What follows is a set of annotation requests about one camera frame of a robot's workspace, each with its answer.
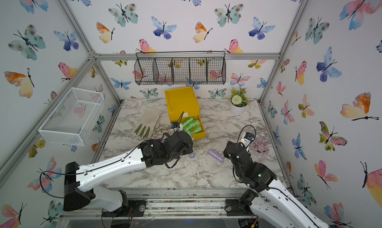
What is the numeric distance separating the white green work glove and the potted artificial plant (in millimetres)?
537

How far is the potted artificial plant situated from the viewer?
3.30 ft

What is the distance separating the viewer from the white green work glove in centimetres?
103
